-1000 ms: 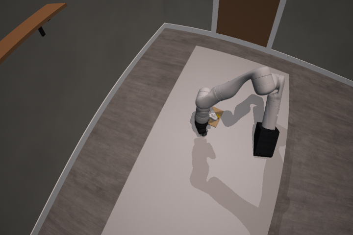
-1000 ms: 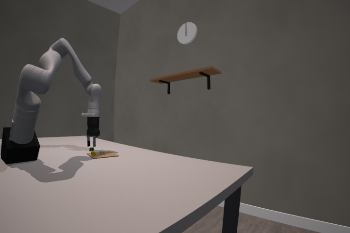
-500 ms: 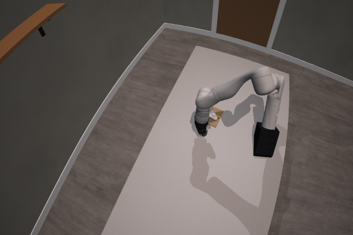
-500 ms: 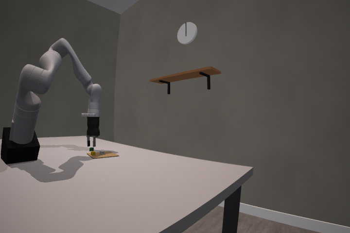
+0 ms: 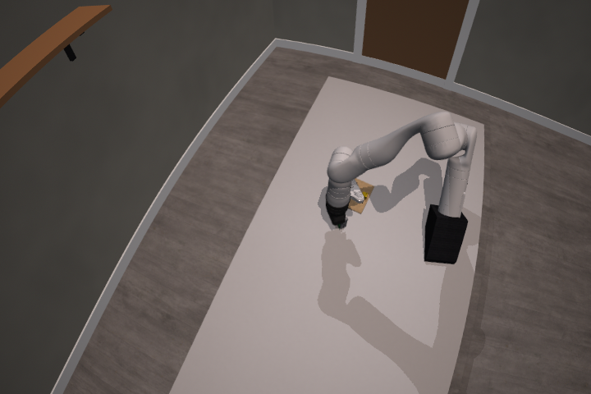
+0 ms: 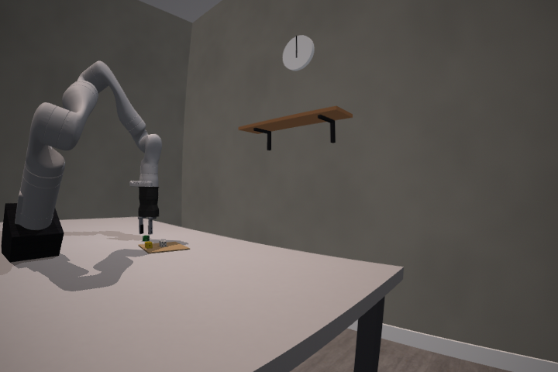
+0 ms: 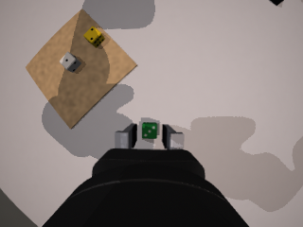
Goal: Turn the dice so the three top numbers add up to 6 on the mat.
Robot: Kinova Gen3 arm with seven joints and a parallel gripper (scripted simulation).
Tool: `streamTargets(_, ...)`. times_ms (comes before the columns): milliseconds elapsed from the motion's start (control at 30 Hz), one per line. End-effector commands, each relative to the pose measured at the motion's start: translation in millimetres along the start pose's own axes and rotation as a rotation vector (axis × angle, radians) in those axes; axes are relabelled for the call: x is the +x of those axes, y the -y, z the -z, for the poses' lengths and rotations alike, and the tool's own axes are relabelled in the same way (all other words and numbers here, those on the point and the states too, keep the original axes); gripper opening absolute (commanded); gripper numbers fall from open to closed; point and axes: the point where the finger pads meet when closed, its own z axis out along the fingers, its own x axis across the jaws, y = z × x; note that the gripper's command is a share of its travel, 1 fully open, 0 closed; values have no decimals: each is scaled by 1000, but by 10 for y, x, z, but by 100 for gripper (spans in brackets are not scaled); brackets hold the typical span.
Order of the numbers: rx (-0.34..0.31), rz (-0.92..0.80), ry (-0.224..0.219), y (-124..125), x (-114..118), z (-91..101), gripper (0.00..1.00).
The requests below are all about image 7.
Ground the yellow die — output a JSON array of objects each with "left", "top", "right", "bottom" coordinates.
[{"left": 83, "top": 26, "right": 105, "bottom": 48}]

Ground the white die with black pips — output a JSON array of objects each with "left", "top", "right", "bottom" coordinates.
[{"left": 60, "top": 52, "right": 81, "bottom": 73}]

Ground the tan square mat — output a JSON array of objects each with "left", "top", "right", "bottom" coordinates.
[{"left": 26, "top": 9, "right": 137, "bottom": 130}]

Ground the green die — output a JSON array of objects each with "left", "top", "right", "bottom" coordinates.
[{"left": 142, "top": 122, "right": 157, "bottom": 139}]

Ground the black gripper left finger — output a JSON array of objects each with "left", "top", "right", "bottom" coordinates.
[{"left": 115, "top": 124, "right": 137, "bottom": 148}]

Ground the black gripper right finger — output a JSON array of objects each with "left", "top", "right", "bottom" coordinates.
[{"left": 162, "top": 124, "right": 184, "bottom": 149}]

